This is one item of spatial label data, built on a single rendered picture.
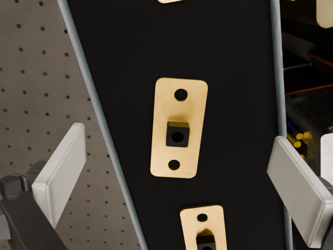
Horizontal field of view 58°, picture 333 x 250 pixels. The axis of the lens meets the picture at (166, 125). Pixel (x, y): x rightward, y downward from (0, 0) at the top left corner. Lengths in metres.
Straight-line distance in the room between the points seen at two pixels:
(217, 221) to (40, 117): 0.59
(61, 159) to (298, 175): 0.13
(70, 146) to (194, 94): 0.10
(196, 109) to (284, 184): 0.08
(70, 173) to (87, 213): 0.74
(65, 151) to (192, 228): 0.16
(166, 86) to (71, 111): 0.56
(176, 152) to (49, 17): 0.53
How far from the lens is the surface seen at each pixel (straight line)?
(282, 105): 0.24
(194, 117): 0.23
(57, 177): 0.16
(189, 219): 0.28
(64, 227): 0.97
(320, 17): 0.33
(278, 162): 0.21
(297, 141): 0.38
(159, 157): 0.24
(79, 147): 0.20
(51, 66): 0.74
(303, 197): 0.18
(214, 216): 0.28
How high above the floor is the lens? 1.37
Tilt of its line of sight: 65 degrees down
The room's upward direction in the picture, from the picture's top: 180 degrees clockwise
